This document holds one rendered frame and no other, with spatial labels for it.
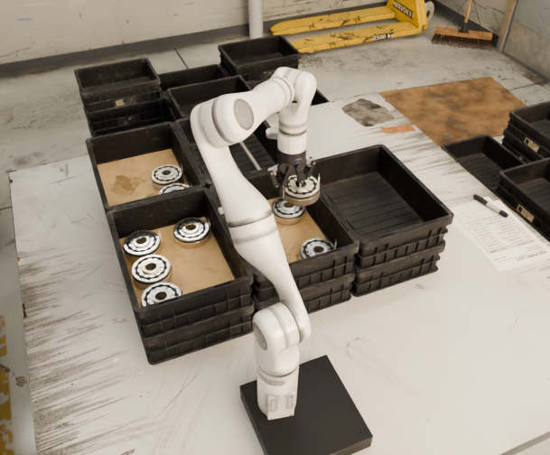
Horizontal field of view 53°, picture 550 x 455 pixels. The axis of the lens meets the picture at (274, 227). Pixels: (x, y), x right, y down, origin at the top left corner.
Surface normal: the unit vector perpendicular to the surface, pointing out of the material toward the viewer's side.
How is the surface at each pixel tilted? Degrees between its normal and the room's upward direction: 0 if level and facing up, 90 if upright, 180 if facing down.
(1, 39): 90
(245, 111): 60
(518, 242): 0
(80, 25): 90
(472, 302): 0
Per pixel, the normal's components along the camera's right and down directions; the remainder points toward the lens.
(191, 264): 0.00, -0.74
